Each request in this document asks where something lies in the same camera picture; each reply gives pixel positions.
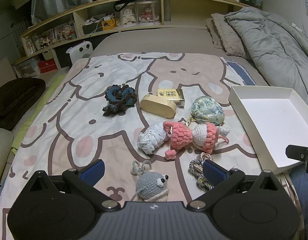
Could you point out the bunny printed blanket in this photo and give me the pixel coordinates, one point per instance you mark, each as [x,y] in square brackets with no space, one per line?
[81,105]

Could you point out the clear water bottle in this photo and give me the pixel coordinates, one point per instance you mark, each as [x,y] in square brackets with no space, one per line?
[30,45]

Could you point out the white cardboard box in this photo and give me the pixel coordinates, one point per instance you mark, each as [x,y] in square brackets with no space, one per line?
[268,112]

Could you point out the wooden headboard shelf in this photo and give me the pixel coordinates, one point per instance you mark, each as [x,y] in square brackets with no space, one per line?
[169,12]

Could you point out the row of small figurines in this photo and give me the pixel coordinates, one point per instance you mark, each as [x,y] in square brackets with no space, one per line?
[56,35]

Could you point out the grey bed sheet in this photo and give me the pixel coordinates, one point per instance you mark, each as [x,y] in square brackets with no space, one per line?
[156,40]

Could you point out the white plastic container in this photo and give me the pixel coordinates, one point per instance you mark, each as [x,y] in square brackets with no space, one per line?
[28,67]

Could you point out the clear doll display case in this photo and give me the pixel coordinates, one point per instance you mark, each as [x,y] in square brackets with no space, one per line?
[147,12]
[127,15]

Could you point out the blue crochet scrunchie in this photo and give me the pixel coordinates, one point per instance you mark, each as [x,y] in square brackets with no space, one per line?
[119,97]

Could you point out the black cushion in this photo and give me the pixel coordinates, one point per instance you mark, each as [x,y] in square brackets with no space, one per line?
[16,95]

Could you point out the red box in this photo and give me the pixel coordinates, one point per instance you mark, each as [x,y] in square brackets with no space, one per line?
[48,66]

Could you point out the pink crochet doll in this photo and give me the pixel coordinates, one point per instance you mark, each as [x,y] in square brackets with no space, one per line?
[181,136]

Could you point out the white crochet toy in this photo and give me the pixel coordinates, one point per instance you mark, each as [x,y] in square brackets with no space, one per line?
[151,137]

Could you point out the black box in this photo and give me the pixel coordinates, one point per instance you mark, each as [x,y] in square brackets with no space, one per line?
[91,28]

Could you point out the oval wooden box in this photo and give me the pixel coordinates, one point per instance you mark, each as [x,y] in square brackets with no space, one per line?
[156,106]

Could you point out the white space heater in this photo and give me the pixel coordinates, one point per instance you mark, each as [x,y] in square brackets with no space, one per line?
[80,52]

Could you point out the light green mat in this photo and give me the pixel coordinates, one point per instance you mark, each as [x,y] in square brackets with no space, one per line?
[44,100]

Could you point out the beige fluffy pillow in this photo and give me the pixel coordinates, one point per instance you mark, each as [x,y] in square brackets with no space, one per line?
[212,33]
[231,35]

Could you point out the grey crochet mouse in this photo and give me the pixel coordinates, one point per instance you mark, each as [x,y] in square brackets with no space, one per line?
[149,183]

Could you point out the grey comforter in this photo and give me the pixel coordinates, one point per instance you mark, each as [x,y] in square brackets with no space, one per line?
[268,37]

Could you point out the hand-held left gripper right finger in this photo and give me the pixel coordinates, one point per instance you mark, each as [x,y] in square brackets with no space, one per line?
[214,172]

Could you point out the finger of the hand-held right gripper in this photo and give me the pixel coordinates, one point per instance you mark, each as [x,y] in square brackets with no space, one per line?
[296,151]

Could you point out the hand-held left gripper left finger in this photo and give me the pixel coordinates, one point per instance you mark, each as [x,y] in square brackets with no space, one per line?
[94,170]

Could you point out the yellow card box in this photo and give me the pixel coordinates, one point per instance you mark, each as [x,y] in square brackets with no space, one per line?
[169,94]

